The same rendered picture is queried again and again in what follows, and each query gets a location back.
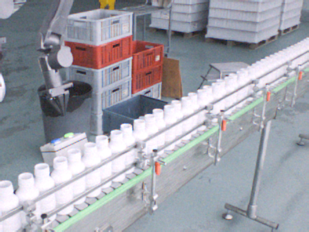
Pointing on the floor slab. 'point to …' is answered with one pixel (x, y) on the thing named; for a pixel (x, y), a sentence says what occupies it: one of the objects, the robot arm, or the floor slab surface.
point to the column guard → (107, 4)
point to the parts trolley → (145, 20)
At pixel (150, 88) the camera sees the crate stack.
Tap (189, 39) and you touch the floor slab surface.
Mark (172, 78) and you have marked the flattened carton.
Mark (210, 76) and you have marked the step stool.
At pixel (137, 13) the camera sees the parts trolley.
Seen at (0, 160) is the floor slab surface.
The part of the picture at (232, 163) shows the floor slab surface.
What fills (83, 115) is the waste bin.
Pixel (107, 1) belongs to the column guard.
